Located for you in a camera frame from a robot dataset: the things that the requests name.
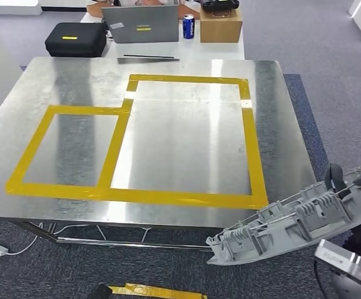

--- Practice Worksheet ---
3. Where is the brown cardboard box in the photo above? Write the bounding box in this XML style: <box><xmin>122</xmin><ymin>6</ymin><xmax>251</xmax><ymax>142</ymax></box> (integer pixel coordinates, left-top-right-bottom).
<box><xmin>199</xmin><ymin>7</ymin><xmax>243</xmax><ymax>44</ymax></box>

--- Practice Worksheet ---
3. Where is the grey laptop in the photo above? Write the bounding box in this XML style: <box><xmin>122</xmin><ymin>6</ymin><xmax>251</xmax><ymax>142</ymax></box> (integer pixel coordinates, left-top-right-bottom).
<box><xmin>100</xmin><ymin>4</ymin><xmax>180</xmax><ymax>45</ymax></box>

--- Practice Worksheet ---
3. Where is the white floor cable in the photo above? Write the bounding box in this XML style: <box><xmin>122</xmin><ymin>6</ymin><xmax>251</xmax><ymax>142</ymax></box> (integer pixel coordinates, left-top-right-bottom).
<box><xmin>8</xmin><ymin>222</ymin><xmax>151</xmax><ymax>257</ymax></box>

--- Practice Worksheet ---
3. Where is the black zip case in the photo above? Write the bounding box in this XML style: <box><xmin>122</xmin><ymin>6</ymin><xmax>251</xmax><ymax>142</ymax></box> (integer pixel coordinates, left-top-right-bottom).
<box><xmin>45</xmin><ymin>21</ymin><xmax>108</xmax><ymax>59</ymax></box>

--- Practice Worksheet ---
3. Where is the white desk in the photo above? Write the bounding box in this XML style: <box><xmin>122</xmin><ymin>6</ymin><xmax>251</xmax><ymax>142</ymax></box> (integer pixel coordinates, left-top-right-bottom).
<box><xmin>80</xmin><ymin>11</ymin><xmax>245</xmax><ymax>63</ymax></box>

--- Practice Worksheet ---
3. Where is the grey plastic wheel cover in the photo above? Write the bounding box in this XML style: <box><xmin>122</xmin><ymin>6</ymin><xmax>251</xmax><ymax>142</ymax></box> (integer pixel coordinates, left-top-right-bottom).
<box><xmin>206</xmin><ymin>166</ymin><xmax>361</xmax><ymax>266</ymax></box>

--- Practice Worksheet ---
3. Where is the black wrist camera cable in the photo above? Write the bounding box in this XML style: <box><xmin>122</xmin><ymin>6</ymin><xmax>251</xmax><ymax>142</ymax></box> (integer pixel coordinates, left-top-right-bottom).
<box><xmin>313</xmin><ymin>260</ymin><xmax>328</xmax><ymax>299</ymax></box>

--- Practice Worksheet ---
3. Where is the black remote controller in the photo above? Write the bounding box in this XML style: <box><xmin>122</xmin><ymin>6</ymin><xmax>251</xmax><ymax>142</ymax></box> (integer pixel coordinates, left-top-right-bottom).
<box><xmin>200</xmin><ymin>0</ymin><xmax>240</xmax><ymax>12</ymax></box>

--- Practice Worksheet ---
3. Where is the dark robot foot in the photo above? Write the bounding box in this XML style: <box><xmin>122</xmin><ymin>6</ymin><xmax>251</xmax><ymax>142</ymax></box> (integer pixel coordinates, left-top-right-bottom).
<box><xmin>86</xmin><ymin>282</ymin><xmax>113</xmax><ymax>299</ymax></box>

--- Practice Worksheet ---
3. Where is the seated person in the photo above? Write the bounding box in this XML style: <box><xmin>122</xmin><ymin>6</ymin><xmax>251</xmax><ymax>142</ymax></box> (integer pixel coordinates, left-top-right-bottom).
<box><xmin>86</xmin><ymin>0</ymin><xmax>201</xmax><ymax>20</ymax></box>

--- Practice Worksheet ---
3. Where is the yellow floor tape strip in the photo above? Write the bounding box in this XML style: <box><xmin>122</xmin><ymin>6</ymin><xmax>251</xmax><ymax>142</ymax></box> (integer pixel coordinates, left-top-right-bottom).
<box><xmin>109</xmin><ymin>282</ymin><xmax>208</xmax><ymax>299</ymax></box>

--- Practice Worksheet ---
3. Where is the blue drink can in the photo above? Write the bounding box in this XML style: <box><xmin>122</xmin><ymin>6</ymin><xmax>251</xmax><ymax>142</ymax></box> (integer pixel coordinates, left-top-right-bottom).
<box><xmin>182</xmin><ymin>14</ymin><xmax>196</xmax><ymax>40</ymax></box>

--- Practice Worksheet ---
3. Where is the stainless steel workbench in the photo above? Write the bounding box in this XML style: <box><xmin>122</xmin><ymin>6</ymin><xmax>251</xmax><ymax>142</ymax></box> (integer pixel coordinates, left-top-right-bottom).
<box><xmin>0</xmin><ymin>57</ymin><xmax>316</xmax><ymax>252</ymax></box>

